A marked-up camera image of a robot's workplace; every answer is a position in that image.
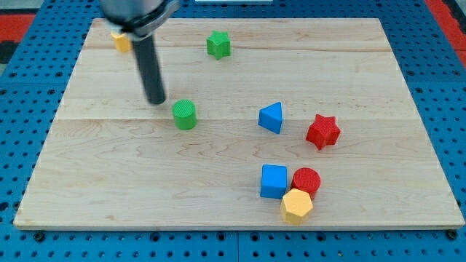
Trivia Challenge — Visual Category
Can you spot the light wooden board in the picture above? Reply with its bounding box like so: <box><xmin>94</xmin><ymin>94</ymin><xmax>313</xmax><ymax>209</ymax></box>
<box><xmin>14</xmin><ymin>18</ymin><xmax>465</xmax><ymax>231</ymax></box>

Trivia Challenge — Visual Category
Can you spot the yellow block top left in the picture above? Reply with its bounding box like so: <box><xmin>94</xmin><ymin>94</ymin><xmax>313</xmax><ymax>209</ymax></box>
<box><xmin>111</xmin><ymin>31</ymin><xmax>133</xmax><ymax>52</ymax></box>

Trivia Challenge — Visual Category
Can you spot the red star block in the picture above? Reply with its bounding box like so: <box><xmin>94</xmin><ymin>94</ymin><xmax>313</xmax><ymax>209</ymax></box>
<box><xmin>305</xmin><ymin>114</ymin><xmax>341</xmax><ymax>150</ymax></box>

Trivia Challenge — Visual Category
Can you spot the blue cube block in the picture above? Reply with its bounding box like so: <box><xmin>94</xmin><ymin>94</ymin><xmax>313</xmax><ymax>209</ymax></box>
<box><xmin>260</xmin><ymin>164</ymin><xmax>288</xmax><ymax>199</ymax></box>

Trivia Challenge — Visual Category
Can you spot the red cylinder block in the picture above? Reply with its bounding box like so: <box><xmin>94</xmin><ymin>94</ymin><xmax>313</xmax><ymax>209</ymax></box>
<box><xmin>291</xmin><ymin>167</ymin><xmax>321</xmax><ymax>200</ymax></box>

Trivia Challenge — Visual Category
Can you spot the green star block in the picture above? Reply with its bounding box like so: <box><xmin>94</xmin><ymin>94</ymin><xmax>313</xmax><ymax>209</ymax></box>
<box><xmin>206</xmin><ymin>31</ymin><xmax>231</xmax><ymax>60</ymax></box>

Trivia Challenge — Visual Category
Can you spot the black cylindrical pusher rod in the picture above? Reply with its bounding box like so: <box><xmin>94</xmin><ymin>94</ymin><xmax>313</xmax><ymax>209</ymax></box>
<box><xmin>132</xmin><ymin>35</ymin><xmax>166</xmax><ymax>105</ymax></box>

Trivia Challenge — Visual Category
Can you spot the blue triangle block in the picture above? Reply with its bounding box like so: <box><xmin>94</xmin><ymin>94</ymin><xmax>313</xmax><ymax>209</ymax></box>
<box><xmin>258</xmin><ymin>102</ymin><xmax>283</xmax><ymax>134</ymax></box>

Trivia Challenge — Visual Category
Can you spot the yellow hexagon block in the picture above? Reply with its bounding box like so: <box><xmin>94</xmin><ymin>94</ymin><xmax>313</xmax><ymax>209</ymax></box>
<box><xmin>280</xmin><ymin>188</ymin><xmax>314</xmax><ymax>226</ymax></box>

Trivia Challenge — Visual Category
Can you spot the green cylinder block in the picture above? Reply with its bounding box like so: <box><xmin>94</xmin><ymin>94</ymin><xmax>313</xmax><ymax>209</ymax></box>
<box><xmin>172</xmin><ymin>99</ymin><xmax>197</xmax><ymax>130</ymax></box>

